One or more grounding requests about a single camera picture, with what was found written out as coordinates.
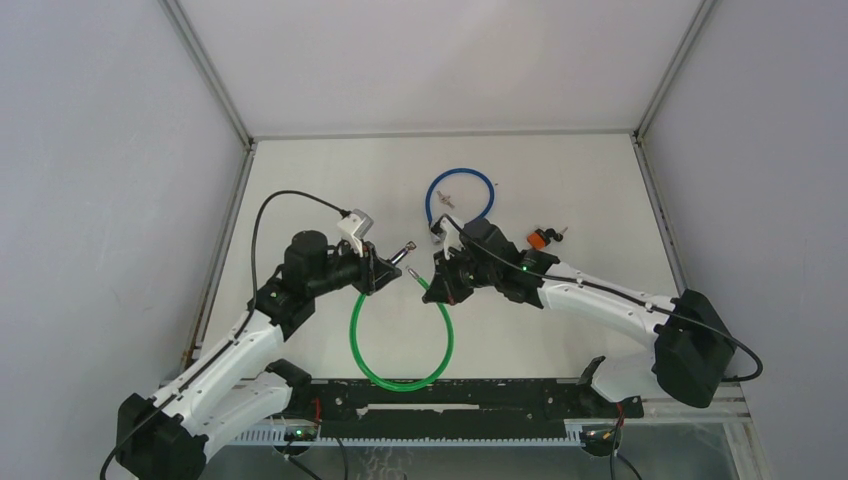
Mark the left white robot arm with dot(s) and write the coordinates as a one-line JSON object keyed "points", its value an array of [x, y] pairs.
{"points": [[175, 432]]}

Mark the blue cable lock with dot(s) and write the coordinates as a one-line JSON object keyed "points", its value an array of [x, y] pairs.
{"points": [[472, 191]]}

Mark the orange padlock with keys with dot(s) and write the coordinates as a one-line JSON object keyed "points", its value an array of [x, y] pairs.
{"points": [[542, 238]]}

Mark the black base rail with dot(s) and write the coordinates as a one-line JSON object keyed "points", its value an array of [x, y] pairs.
{"points": [[458, 408]]}

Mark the green cable lock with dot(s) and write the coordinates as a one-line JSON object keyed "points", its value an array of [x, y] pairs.
{"points": [[401, 348]]}

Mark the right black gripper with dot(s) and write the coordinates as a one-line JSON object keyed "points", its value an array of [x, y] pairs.
{"points": [[443, 287]]}

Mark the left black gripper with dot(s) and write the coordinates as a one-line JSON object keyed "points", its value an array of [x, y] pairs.
{"points": [[373, 271]]}

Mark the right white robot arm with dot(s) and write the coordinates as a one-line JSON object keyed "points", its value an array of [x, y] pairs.
{"points": [[686, 346]]}

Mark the white slotted cable duct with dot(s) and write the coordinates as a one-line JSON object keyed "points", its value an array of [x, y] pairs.
{"points": [[573, 435]]}

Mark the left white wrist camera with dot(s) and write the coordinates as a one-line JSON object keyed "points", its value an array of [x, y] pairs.
{"points": [[353, 228]]}

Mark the silver keys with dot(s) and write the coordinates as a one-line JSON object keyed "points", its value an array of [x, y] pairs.
{"points": [[445, 199]]}

